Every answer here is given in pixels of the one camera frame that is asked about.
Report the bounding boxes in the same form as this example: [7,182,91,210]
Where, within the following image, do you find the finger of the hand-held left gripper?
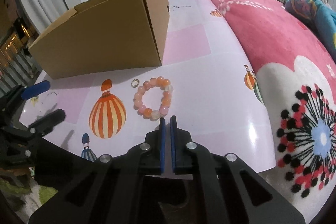
[12,109,66,163]
[0,80,50,119]

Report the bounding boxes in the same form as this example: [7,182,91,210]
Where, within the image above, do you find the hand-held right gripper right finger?
[170,116,306,224]

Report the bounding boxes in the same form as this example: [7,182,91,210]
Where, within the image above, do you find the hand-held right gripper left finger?
[29,117,166,224]

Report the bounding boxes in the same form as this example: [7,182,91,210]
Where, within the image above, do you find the pink orange bead bracelet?
[133,76,174,119]

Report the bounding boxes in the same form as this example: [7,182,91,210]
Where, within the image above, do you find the brown cardboard box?
[28,0,170,80]

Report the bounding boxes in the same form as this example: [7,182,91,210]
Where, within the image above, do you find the green rug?
[0,177,58,211]

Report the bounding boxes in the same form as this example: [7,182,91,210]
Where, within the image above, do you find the pink floral blanket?
[194,0,336,222]

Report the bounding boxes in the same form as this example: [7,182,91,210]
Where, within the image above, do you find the blue cartoon blanket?
[285,0,336,56]

